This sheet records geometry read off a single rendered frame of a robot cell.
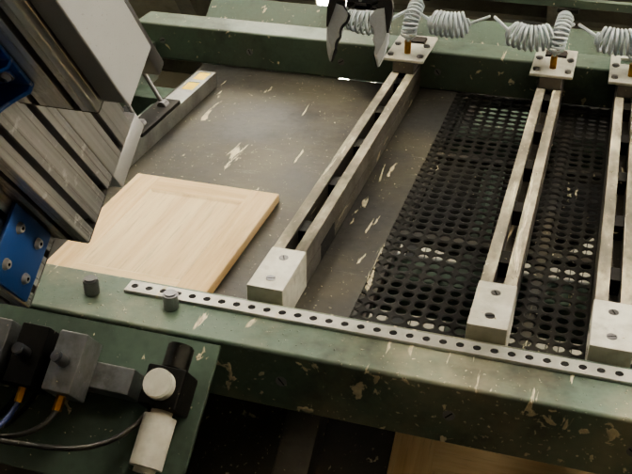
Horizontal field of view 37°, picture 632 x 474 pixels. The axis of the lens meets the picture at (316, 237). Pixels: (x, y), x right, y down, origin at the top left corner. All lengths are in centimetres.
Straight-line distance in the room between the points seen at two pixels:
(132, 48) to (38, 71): 9
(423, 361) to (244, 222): 55
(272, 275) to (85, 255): 38
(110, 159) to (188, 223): 67
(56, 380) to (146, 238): 46
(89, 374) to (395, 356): 45
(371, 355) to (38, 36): 76
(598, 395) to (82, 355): 73
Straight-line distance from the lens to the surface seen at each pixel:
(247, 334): 145
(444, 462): 160
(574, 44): 292
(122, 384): 142
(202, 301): 152
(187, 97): 232
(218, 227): 179
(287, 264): 157
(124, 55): 90
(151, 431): 137
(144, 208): 188
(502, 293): 152
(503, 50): 248
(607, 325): 149
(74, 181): 109
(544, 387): 138
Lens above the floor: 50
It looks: 20 degrees up
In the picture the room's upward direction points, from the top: 15 degrees clockwise
